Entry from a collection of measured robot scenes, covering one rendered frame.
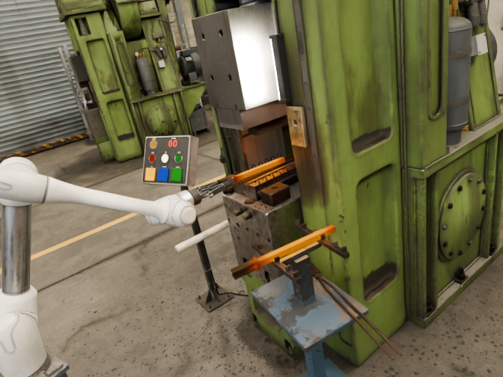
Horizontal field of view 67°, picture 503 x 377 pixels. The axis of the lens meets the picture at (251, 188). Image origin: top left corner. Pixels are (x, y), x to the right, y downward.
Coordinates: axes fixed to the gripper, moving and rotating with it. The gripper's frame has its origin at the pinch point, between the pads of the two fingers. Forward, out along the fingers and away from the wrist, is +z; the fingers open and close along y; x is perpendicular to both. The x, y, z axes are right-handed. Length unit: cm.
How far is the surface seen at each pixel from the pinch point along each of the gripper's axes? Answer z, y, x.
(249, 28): 19, 13, 64
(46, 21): 104, -798, 150
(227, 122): 9.8, -4.1, 26.0
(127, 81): 123, -470, 19
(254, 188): 9.8, 7.6, -5.5
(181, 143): 2.7, -46.8, 12.4
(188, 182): -2.9, -37.8, -7.4
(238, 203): 3.6, -0.4, -13.5
